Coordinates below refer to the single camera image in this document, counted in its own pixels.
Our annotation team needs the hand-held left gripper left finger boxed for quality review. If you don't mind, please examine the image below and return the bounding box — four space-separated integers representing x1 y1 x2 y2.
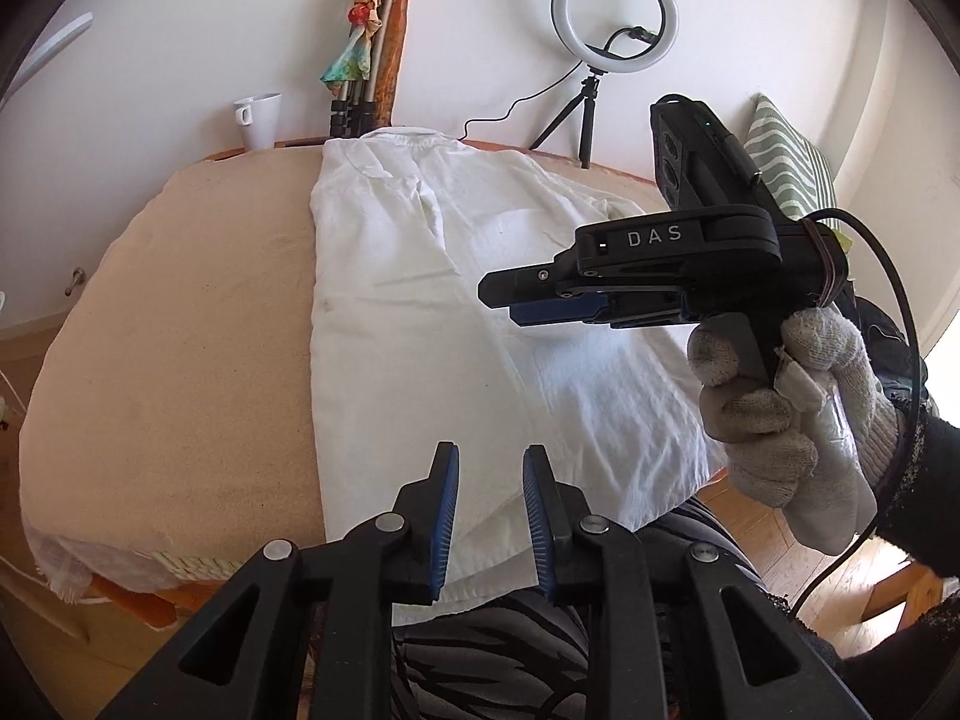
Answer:
96 441 461 720

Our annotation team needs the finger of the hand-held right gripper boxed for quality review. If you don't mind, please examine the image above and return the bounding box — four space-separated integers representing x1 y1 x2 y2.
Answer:
478 255 580 310
508 294 691 332

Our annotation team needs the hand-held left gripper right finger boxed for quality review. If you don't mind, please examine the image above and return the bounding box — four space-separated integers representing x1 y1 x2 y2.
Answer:
522 444 863 720

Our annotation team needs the white shirt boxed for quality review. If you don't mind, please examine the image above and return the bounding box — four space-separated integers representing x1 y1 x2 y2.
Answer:
310 127 730 627

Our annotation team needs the person's right forearm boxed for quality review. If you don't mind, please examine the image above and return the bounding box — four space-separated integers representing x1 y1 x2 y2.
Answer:
851 297 960 565

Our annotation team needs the person's right hand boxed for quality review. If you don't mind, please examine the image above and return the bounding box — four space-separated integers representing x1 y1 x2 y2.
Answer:
688 306 902 554

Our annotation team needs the green striped pillow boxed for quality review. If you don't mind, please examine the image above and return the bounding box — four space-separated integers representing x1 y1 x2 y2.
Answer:
742 94 856 256

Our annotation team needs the small black tripod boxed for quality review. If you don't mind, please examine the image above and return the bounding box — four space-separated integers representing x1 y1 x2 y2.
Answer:
529 66 607 170

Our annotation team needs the folded silver tripod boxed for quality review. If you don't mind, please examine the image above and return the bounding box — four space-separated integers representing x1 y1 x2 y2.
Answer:
328 0 410 140

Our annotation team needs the orange patterned cloth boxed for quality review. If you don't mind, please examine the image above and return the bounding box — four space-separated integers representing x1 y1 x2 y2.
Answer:
373 0 413 130

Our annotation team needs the white cup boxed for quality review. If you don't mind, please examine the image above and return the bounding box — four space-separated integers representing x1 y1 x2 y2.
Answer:
233 93 283 152

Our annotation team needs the beige blanket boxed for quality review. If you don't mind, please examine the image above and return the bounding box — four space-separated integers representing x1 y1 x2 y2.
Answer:
19 144 732 608

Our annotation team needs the person's dark sweater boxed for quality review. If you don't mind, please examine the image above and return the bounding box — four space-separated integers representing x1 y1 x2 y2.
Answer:
757 592 960 720

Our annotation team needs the black ring light cable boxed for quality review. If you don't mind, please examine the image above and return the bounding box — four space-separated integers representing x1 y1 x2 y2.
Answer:
459 26 662 143

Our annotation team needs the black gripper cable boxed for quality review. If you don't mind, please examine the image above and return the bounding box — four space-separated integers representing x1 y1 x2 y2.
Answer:
787 208 925 616

